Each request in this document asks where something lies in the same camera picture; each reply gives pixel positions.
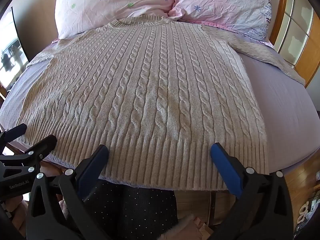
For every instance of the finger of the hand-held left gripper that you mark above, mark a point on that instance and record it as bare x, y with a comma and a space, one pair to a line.
43, 143
15, 132

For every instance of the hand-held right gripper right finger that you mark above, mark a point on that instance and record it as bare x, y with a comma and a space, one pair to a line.
226, 168

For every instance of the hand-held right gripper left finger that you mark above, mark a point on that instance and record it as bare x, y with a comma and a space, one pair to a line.
93, 166

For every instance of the person's dark dotted pants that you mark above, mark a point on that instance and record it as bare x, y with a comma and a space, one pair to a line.
140, 212

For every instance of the window at left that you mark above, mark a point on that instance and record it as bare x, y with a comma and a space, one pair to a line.
11, 52

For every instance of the purple bed sheet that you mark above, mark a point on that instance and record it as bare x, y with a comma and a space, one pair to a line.
277, 105

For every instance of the white fluffy slipper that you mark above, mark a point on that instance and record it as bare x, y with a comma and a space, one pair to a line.
303, 212

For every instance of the wooden wardrobe with glass panels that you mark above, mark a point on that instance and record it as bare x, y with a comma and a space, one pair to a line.
303, 40

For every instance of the pink pillow with tree print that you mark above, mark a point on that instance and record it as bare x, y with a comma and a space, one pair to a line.
107, 2

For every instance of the pink pillow with flower print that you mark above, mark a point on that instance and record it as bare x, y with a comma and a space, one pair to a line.
225, 2

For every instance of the wooden headboard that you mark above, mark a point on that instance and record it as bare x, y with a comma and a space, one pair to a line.
282, 7

